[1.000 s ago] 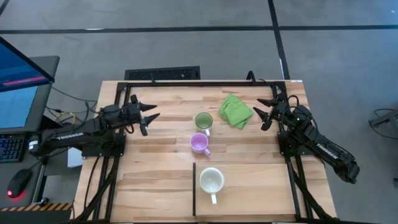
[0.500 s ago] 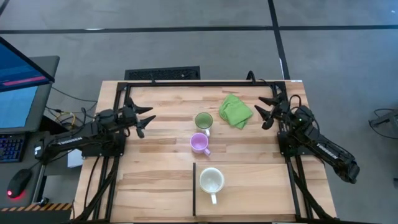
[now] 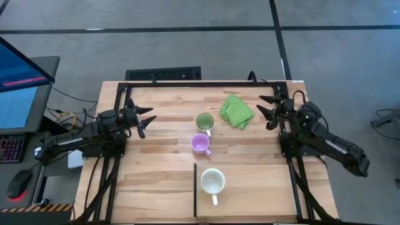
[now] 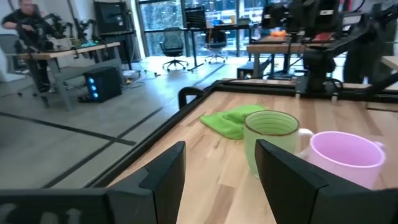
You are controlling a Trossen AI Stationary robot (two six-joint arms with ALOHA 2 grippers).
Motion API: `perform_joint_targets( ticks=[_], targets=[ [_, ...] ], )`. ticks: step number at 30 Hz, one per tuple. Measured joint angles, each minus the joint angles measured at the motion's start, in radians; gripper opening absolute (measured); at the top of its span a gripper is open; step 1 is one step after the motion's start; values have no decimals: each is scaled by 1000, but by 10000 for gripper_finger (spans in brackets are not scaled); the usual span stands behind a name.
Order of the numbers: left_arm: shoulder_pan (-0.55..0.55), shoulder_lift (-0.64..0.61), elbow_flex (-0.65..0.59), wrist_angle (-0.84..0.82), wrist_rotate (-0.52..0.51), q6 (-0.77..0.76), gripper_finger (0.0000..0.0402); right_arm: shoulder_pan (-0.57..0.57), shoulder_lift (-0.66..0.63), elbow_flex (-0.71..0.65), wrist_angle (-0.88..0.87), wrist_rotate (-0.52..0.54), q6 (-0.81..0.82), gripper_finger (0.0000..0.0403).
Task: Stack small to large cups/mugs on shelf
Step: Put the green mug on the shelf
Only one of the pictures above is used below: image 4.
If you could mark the pink plastic mug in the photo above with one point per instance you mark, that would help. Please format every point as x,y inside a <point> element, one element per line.
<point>345,155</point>

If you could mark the black display on stand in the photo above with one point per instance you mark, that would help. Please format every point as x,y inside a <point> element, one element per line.
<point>112,17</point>

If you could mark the black-legged desk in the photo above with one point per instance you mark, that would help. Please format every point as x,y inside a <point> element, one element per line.
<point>193,46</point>

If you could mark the green folded cloth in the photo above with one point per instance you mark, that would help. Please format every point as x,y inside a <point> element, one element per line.
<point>227,123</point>

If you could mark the black mesh office chair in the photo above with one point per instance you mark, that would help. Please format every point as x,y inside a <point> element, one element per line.
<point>216,40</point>
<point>172,42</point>

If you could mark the person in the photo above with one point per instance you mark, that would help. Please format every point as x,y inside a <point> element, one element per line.
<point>25,15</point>

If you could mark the black box on floor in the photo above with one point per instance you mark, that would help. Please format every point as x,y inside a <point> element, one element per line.
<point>244,71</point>

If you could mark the small black monitor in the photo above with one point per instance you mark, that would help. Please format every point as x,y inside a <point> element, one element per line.
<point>195,18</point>

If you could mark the wooden background desk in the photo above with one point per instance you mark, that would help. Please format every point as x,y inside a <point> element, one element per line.
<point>62,53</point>

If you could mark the computer tower blue lights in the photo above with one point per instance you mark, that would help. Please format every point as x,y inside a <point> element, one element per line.
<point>105,84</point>

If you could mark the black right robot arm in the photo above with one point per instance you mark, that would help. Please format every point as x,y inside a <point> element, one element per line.
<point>317,62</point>

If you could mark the black background robot arm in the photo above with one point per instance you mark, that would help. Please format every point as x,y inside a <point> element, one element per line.
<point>59,26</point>
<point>84,26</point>

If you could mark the black aluminium table frame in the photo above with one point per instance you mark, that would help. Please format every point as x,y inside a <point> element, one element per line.
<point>258,88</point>

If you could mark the wooden background table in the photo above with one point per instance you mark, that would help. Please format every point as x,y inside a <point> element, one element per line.
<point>270,48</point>

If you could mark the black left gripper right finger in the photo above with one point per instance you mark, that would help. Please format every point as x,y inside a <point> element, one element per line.
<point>295,193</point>

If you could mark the orange object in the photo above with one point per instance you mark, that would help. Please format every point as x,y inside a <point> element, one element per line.
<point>278,33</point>

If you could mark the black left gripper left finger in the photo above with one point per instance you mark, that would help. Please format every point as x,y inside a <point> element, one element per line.
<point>158,193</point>

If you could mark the green ceramic mug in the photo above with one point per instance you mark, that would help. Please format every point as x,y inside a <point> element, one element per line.
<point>270,137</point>

